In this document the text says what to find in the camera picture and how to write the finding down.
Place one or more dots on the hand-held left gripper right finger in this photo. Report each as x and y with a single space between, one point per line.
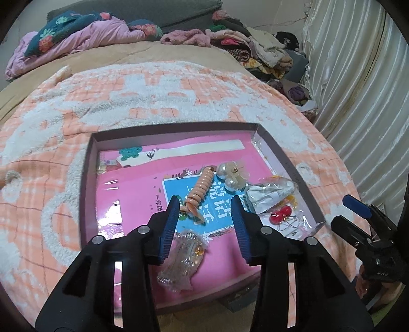
241 226

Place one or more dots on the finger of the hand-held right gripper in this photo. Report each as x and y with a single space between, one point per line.
356 206
350 231

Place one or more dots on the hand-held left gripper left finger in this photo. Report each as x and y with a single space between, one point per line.
169 223

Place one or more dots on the clear bag of gold jewelry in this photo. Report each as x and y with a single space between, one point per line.
185 258

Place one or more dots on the white card earrings packet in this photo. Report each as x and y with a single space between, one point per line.
266 194

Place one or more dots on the red cherry earrings bag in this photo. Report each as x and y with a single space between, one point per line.
282 214

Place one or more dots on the shallow grey cardboard box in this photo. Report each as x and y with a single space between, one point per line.
89 178

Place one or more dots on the pink book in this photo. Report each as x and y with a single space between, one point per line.
134 198

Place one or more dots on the cream pleated curtain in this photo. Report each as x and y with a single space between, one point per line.
358 95

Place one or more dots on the orange plaid cloud blanket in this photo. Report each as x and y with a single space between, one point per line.
159 92

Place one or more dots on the pile of clothes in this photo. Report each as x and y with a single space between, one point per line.
265 54

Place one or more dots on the beige bed sheet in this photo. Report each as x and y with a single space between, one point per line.
111 54

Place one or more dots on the pink fluffy garment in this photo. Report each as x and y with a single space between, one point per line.
187 37

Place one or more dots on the pink quilt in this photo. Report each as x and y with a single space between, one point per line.
89 36

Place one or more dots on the grey headboard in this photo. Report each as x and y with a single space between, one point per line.
172 11

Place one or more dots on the teal floral pillow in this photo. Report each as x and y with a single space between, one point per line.
57 28

